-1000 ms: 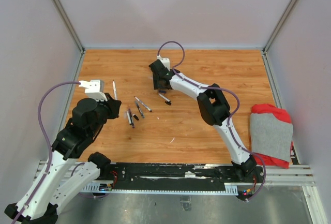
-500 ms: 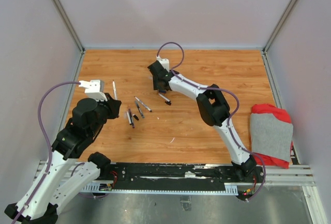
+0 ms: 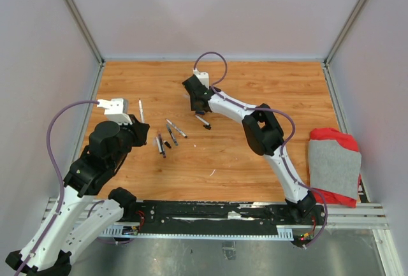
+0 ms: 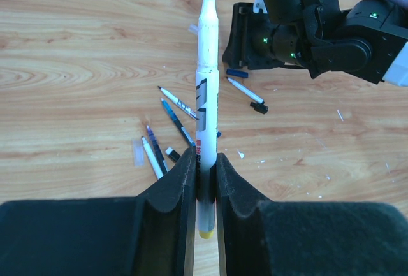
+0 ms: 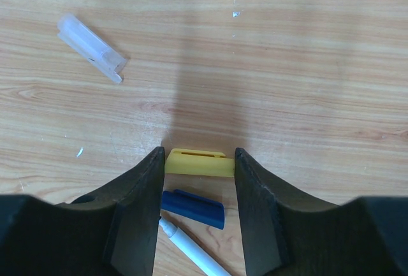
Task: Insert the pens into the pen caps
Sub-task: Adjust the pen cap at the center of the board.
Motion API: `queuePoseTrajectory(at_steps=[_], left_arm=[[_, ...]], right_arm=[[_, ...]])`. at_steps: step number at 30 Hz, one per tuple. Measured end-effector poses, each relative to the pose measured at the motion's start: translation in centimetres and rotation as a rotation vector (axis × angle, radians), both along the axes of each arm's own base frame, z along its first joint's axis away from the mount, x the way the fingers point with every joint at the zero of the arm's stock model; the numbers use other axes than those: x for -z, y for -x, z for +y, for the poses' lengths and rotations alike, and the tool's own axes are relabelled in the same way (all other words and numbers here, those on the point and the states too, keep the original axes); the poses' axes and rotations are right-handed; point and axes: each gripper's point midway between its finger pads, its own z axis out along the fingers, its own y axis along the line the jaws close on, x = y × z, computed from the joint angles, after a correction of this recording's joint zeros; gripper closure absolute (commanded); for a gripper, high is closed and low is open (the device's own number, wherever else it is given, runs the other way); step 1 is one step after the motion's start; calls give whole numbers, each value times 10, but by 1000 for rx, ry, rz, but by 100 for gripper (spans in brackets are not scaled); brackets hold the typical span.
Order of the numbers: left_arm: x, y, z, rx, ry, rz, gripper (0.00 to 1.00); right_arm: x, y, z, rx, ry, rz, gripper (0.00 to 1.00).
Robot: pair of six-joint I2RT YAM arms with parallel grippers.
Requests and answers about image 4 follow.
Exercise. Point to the blue gel pen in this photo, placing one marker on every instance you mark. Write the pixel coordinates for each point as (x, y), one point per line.
(182, 130)

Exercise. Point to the clear plastic pen cap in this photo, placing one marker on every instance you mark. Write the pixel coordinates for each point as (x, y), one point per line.
(138, 154)

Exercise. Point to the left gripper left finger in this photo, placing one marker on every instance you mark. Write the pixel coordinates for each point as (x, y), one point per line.
(148, 234)

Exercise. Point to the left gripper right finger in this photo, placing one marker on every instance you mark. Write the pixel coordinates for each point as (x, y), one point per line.
(259, 236)

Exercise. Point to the clear cap far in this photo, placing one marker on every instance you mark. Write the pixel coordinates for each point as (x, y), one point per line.
(193, 29)

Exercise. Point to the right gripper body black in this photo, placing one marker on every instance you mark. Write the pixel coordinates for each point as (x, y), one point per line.
(256, 43)

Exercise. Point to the purple gel pen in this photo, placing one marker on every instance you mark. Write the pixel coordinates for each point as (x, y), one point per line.
(157, 151)

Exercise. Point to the white thin pen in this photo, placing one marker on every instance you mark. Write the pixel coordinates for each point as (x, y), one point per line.
(152, 158)

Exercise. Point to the small black white cap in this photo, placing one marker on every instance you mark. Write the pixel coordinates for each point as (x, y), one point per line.
(172, 154)

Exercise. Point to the white pen black end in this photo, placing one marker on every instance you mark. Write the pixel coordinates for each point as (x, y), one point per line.
(245, 90)

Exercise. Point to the white marker yellow end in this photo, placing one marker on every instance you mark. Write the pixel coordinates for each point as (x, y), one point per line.
(207, 100)

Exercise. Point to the white pen with lettering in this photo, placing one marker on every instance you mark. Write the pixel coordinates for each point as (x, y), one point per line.
(185, 108)

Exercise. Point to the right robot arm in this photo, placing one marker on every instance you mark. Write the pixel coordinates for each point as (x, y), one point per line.
(368, 41)

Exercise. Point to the black pen cap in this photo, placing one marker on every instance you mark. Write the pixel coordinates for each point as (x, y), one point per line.
(259, 107)

